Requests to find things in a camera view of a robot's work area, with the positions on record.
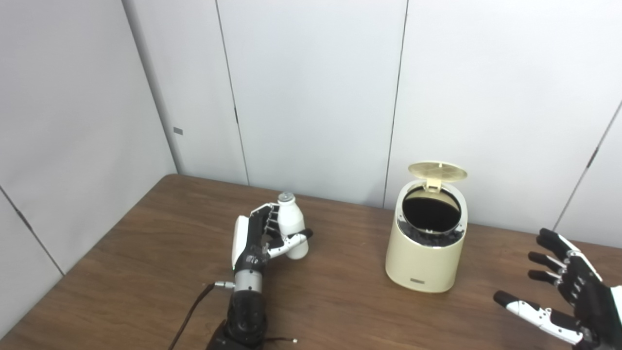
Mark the cream lidded trash can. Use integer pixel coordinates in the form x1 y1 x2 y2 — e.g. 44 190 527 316
385 180 469 294

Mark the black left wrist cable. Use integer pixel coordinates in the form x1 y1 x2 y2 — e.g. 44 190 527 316
168 280 236 350

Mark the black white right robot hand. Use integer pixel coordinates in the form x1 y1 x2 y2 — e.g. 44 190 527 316
493 228 622 348

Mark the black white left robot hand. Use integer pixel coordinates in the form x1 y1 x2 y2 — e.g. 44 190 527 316
231 203 313 273

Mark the cream round bin lid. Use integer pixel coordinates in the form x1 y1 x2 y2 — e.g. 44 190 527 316
408 161 468 192

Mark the small white plastic bottle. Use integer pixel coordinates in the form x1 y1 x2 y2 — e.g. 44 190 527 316
277 192 310 260

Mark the black bin liner bag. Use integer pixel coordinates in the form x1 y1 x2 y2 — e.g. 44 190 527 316
397 186 466 248

